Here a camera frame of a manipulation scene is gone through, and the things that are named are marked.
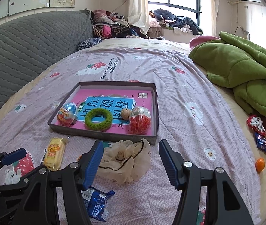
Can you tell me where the yellow rice cracker packet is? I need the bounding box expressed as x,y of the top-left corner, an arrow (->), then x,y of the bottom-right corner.
43,138 -> 68,171

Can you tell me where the blue cookie packet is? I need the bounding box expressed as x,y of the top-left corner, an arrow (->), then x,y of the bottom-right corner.
81,187 -> 115,222

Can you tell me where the beige sheer fabric scrunchie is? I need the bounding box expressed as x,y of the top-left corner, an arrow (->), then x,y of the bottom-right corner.
96,138 -> 151,184

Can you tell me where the large blue-red surprise egg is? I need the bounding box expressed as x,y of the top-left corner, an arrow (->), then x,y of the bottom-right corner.
57,102 -> 77,127

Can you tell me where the green knitted ring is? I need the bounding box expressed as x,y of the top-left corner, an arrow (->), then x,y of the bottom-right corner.
84,108 -> 114,132

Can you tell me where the brown walnut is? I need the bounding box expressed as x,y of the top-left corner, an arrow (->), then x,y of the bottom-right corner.
121,108 -> 131,120

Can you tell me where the small red-white surprise egg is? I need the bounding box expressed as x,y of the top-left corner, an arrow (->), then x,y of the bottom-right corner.
129,107 -> 151,135

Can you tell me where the small orange by pillow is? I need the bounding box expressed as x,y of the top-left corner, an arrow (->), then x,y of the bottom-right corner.
255,158 -> 265,173

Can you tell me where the pink strawberry print bedsheet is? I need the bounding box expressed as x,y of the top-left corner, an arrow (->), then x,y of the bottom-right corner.
0,48 -> 261,224

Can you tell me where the blue foil candy wrapper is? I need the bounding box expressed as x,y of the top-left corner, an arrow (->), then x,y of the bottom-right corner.
254,133 -> 266,153

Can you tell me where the dark shallow box tray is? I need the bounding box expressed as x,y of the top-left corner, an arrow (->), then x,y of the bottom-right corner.
49,81 -> 159,145

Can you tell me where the red foil candy wrapper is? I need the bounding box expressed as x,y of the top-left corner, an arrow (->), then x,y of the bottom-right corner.
247,115 -> 266,144

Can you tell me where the pink and blue book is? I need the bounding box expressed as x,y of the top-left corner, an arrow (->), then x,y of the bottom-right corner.
48,85 -> 157,138

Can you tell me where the grey quilted headboard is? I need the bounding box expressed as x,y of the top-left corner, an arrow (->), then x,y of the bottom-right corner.
0,9 -> 92,109

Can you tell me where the green fleece blanket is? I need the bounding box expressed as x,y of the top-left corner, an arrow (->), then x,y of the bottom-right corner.
189,32 -> 266,117

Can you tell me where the clothes pile beside bed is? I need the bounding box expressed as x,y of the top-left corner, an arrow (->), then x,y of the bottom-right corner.
91,9 -> 149,39

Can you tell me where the cream curtain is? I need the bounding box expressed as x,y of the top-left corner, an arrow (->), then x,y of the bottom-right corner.
127,0 -> 150,35

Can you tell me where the clothes pile on windowsill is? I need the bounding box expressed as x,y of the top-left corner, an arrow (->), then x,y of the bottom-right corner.
149,9 -> 203,36

